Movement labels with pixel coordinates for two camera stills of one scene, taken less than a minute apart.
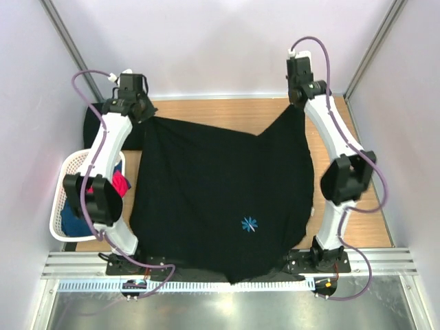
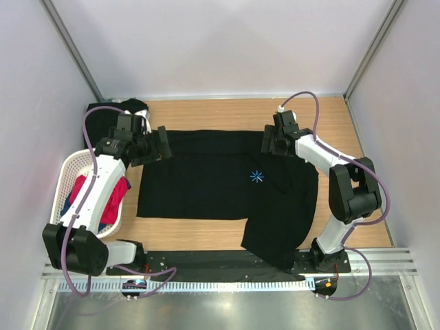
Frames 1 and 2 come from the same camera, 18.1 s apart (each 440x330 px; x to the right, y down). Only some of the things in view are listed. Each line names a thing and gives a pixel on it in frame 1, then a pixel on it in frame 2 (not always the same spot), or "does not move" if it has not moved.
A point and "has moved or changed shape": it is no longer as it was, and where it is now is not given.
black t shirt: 219,205 has moved or changed shape
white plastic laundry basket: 73,164 does not move
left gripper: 150,109 -> 164,151
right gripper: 289,83 -> 269,133
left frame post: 49,7 does not move
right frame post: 396,9 does not move
